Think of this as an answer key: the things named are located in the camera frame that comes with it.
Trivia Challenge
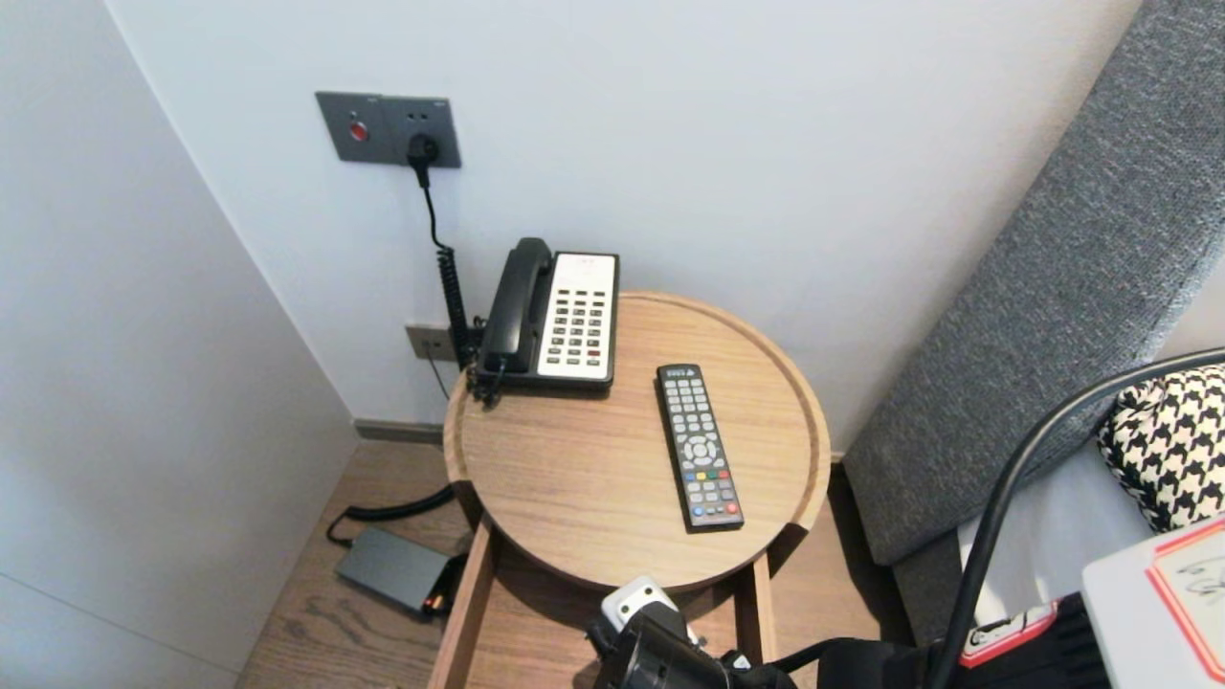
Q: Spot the curved front wooden drawer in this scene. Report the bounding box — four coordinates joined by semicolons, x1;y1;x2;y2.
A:
428;517;781;689

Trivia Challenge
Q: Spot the black remote control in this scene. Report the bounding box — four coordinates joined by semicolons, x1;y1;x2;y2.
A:
656;364;745;532

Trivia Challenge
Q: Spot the round wooden side table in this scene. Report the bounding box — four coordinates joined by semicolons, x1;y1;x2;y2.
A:
442;292;832;596

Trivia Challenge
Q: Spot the grey power adapter brick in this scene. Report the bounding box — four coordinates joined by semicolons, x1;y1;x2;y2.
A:
336;528;451;613

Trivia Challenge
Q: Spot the small red bordered tag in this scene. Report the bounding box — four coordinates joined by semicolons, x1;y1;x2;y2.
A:
960;601;1058;668

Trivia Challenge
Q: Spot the black and white desk telephone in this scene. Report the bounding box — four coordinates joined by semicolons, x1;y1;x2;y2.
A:
476;251;621;391

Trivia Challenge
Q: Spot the grey skirting board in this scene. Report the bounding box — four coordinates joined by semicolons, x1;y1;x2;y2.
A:
354;419;446;447

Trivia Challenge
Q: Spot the black telephone handset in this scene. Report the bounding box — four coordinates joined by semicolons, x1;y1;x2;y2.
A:
479;237;554;374

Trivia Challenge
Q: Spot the grey upholstered headboard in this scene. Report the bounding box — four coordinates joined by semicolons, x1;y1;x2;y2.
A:
842;0;1225;566

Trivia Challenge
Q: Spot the handwritten red bordered label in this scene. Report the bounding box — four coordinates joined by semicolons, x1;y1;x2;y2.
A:
1146;517;1225;680

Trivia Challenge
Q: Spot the black white houndstooth pillow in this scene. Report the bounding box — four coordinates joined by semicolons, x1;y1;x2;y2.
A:
1098;364;1225;534

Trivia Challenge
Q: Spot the black power plug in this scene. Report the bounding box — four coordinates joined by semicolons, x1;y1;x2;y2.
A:
407;134;441;188

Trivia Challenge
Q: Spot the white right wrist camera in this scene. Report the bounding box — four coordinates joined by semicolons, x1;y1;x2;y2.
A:
601;576;698;644

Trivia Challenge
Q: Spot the black adapter output cable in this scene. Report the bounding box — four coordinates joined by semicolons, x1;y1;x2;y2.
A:
426;553;472;618

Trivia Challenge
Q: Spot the grey fabric bed frame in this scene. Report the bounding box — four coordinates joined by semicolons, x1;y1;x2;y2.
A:
892;531;987;647

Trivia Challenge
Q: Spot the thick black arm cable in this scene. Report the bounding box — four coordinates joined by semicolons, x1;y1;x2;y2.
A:
924;346;1225;689

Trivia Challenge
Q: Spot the black coiled handset cord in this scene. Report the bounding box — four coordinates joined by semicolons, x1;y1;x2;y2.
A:
466;354;508;408

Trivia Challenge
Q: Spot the beige wall phone socket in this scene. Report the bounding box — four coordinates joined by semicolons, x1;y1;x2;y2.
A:
406;323;460;363

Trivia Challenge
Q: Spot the black coiled power cable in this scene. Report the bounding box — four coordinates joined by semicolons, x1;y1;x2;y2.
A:
327;167;475;551

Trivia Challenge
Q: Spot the grey wall power socket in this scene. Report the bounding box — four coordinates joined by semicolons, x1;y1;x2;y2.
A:
381;96;462;169

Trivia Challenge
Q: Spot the grey switch plate red button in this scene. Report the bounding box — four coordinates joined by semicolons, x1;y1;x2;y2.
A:
316;92;389;164

